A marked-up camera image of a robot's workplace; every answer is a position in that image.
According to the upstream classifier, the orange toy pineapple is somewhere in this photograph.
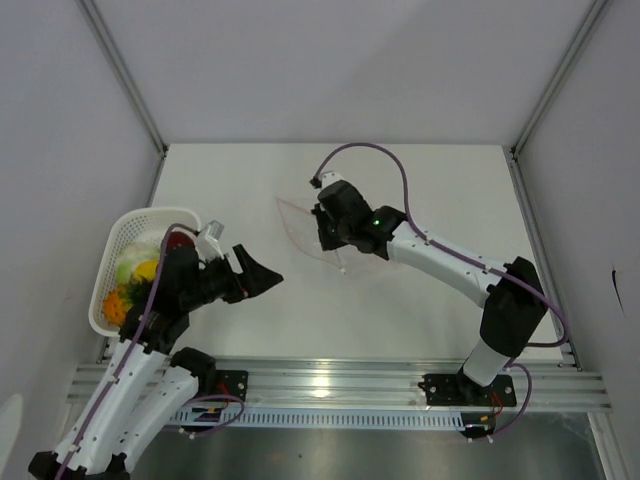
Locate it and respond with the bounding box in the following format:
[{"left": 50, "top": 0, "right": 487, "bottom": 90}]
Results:
[{"left": 102, "top": 280, "right": 151, "bottom": 327}]

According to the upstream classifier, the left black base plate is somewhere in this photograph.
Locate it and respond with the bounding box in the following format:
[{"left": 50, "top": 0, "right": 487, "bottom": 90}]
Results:
[{"left": 213, "top": 370, "right": 249, "bottom": 400}]

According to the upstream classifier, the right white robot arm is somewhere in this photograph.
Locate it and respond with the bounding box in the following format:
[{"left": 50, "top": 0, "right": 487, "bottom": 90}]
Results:
[{"left": 312, "top": 177, "right": 548, "bottom": 404}]

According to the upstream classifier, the white green toy cabbage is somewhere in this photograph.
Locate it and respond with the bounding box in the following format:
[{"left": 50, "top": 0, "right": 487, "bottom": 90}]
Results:
[{"left": 115, "top": 243, "right": 160, "bottom": 285}]

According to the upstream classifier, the white slotted cable duct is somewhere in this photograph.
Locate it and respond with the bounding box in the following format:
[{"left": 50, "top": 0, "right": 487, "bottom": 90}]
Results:
[{"left": 169, "top": 407, "right": 466, "bottom": 431}]

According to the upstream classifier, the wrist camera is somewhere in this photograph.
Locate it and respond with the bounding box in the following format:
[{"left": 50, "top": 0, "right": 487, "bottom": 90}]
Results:
[
  {"left": 195, "top": 220, "right": 224, "bottom": 261},
  {"left": 309, "top": 171, "right": 344, "bottom": 190}
]

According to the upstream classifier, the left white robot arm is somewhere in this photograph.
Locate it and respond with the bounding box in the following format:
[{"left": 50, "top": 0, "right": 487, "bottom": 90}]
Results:
[{"left": 28, "top": 245, "right": 283, "bottom": 479}]

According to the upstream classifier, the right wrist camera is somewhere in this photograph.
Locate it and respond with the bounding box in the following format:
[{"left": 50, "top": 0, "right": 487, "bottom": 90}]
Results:
[{"left": 309, "top": 171, "right": 344, "bottom": 190}]

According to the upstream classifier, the white perforated plastic basket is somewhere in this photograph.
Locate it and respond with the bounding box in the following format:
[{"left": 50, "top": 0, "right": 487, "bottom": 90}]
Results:
[{"left": 88, "top": 207, "right": 202, "bottom": 337}]

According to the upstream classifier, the right aluminium frame post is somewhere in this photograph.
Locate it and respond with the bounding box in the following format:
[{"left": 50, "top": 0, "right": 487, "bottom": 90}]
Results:
[{"left": 510, "top": 0, "right": 614, "bottom": 160}]

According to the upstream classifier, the purple cable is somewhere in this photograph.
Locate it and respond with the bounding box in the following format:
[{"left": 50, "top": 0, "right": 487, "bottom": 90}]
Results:
[
  {"left": 52, "top": 222, "right": 201, "bottom": 480},
  {"left": 317, "top": 142, "right": 571, "bottom": 349}
]

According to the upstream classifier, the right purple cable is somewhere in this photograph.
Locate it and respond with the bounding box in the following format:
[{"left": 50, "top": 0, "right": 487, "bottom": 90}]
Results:
[{"left": 317, "top": 142, "right": 571, "bottom": 349}]

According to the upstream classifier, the left aluminium frame post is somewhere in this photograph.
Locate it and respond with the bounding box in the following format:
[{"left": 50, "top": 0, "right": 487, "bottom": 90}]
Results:
[{"left": 75, "top": 0, "right": 168, "bottom": 158}]

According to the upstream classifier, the aluminium mounting rail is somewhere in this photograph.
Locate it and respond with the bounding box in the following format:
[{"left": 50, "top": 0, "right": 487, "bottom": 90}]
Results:
[{"left": 67, "top": 357, "right": 614, "bottom": 414}]

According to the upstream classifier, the aluminium frame post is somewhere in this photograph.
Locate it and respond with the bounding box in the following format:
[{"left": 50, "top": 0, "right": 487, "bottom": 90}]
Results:
[
  {"left": 75, "top": 0, "right": 168, "bottom": 158},
  {"left": 510, "top": 0, "right": 614, "bottom": 160}
]

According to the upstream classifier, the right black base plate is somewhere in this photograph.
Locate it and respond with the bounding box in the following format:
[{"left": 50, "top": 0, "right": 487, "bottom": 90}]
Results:
[{"left": 418, "top": 372, "right": 517, "bottom": 407}]

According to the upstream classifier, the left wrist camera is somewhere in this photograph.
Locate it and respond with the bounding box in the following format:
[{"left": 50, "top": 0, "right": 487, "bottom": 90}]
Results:
[{"left": 195, "top": 220, "right": 224, "bottom": 261}]

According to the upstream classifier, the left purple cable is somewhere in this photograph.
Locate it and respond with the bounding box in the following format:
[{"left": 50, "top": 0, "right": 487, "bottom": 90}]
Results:
[{"left": 52, "top": 222, "right": 201, "bottom": 480}]

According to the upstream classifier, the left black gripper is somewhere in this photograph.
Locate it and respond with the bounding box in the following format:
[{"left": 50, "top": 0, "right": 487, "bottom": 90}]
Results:
[{"left": 183, "top": 243, "right": 283, "bottom": 310}]

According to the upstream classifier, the clear zip top bag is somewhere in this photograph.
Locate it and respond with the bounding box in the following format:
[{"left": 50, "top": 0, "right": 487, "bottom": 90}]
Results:
[{"left": 275, "top": 197, "right": 397, "bottom": 277}]

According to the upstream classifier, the red toy apple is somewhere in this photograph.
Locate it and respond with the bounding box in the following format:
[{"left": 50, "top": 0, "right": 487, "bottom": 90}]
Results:
[{"left": 166, "top": 231, "right": 195, "bottom": 252}]

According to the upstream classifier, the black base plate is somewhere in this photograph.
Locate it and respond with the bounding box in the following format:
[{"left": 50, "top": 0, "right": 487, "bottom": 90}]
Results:
[
  {"left": 213, "top": 370, "right": 249, "bottom": 400},
  {"left": 418, "top": 372, "right": 517, "bottom": 407}
]

